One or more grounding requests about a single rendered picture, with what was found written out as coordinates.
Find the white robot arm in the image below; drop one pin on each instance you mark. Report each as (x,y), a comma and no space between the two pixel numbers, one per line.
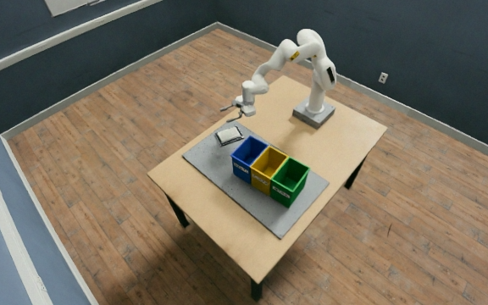
(323,77)

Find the yellow recycling bin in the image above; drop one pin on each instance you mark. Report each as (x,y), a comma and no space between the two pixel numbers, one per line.
(264,168)

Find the blue bin with label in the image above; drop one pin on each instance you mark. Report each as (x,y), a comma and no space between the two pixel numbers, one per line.
(245,155)

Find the green returns bin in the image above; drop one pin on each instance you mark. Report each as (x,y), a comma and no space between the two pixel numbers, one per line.
(285,182)

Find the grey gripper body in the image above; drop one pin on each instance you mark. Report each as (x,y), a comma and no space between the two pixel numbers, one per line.
(248,110)

